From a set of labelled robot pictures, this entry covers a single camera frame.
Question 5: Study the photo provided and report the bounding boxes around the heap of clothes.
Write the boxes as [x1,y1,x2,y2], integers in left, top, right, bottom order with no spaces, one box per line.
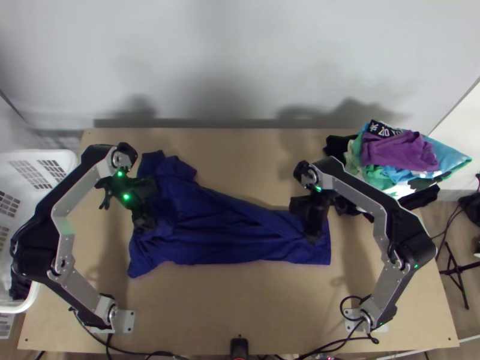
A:
[323,119,473,212]

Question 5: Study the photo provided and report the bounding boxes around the dark blue t-shirt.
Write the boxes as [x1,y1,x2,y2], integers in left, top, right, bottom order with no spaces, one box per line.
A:
[127,149,332,279]

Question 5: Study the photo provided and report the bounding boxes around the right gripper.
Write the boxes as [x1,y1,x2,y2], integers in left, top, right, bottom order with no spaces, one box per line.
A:
[304,193,332,246]

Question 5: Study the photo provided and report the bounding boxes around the white laundry basket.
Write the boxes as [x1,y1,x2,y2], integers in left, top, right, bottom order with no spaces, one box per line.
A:
[0,149,77,315]

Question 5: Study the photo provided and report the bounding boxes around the black tripod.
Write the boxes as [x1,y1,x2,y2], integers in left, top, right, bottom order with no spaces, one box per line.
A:
[439,239,480,310]

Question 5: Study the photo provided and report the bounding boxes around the black cable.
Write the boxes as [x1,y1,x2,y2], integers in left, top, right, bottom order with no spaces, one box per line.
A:
[430,199,467,241]
[104,332,233,360]
[339,295,380,344]

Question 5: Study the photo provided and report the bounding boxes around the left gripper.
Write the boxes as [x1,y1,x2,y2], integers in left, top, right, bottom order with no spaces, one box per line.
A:
[130,176,158,233]

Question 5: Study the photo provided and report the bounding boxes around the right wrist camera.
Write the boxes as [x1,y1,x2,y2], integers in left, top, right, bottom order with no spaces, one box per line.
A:
[288,196,311,219]

